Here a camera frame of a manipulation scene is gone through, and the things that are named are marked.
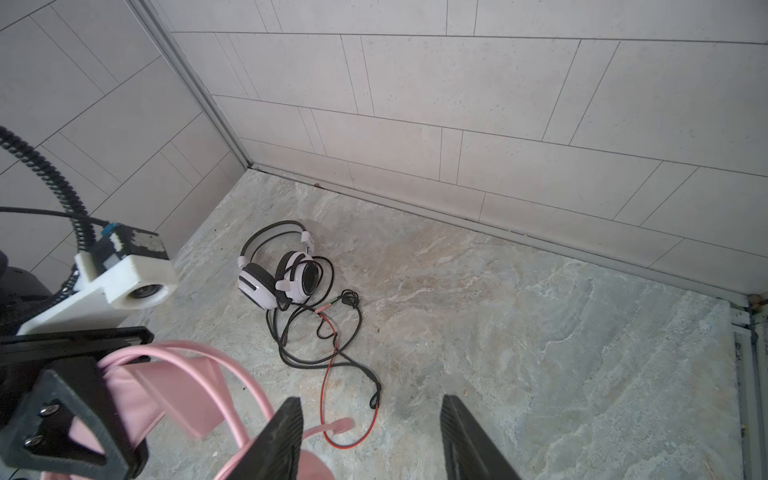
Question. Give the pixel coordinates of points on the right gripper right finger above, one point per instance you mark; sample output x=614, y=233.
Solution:
x=469, y=452

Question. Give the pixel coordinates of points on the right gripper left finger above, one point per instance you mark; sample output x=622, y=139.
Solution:
x=275, y=453

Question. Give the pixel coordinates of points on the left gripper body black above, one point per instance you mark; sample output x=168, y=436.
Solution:
x=24, y=356

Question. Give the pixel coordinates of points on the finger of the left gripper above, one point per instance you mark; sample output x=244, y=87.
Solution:
x=68, y=424

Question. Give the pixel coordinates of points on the pink headphones with cable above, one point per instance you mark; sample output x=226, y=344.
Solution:
x=184, y=381

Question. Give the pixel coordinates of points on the white black headphones with cable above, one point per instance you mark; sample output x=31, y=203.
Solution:
x=300, y=284

